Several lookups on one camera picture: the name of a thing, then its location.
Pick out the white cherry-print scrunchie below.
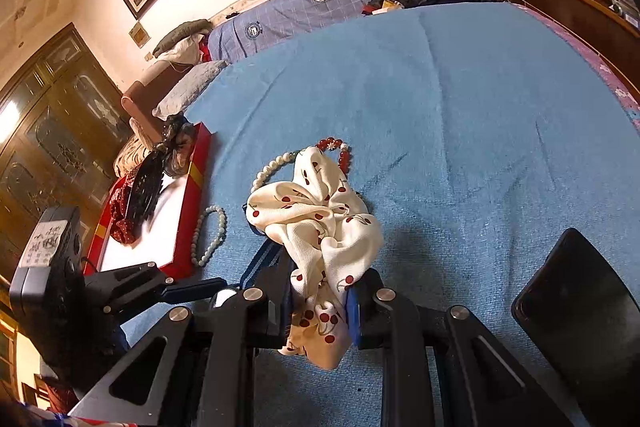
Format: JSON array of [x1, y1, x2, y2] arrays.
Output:
[[245, 146, 383, 371]]

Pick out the brown black organza scrunchie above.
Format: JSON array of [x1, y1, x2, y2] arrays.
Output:
[[162, 113, 196, 178]]

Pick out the brown chair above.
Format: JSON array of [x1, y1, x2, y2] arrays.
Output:
[[120, 60, 192, 143]]

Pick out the blue checked duvet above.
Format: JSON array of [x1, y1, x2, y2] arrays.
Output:
[[207, 0, 371, 63]]

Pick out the dark wooden wardrobe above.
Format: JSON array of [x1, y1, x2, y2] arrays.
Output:
[[1, 25, 131, 281]]

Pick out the red bead bracelet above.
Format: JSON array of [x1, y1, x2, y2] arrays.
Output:
[[314, 136, 354, 178]]

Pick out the pale green bead bracelet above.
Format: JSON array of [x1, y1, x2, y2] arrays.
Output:
[[190, 204, 229, 269]]

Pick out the grey pillow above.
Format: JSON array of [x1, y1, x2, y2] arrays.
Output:
[[152, 61, 229, 121]]

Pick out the grey folded clothes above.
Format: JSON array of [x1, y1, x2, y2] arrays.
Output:
[[152, 18, 214, 58]]

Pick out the white pearl bracelet green bead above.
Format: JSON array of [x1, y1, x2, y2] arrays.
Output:
[[250, 150, 298, 193]]

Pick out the blue towel bedspread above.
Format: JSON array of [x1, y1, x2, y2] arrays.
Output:
[[119, 1, 640, 427]]

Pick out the dark red polka-dot scrunchie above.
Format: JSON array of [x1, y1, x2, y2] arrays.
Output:
[[108, 176, 137, 245]]

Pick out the red white tray box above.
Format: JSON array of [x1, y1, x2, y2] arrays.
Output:
[[82, 122, 212, 280]]

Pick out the black beaded hair claw clip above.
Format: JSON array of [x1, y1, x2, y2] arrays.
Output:
[[126, 150, 165, 228]]

